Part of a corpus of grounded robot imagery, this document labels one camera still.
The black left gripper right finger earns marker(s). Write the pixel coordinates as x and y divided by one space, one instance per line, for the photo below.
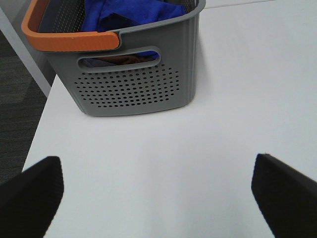
286 198

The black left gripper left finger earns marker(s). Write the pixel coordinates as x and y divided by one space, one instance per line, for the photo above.
30 200

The blue microfibre towel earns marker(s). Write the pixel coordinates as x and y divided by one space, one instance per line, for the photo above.
106 15

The grey perforated plastic basket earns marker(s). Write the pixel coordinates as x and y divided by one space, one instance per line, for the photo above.
152 70

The orange basket handle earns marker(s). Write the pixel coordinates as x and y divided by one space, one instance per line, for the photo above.
63 42

